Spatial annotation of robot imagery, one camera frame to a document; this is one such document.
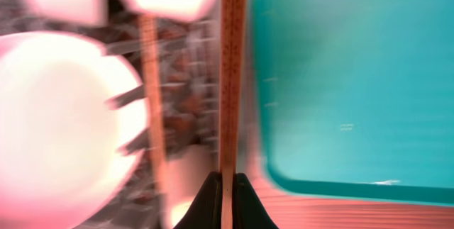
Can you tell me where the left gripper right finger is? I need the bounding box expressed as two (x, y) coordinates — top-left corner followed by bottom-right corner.
(233, 173), (278, 229)

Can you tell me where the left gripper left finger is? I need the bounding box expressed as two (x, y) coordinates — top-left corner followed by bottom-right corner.
(174, 172), (222, 229)

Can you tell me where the large white plate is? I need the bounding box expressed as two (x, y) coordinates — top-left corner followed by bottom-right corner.
(1, 31), (147, 228)

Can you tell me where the wooden chopstick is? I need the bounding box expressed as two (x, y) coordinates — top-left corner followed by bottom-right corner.
(138, 15), (166, 194)
(219, 0), (246, 229)

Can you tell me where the grey dishwasher rack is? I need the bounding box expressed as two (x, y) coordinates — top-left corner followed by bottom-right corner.
(0, 0), (263, 229)

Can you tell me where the teal serving tray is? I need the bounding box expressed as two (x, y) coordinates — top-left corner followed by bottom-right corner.
(250, 0), (453, 206)

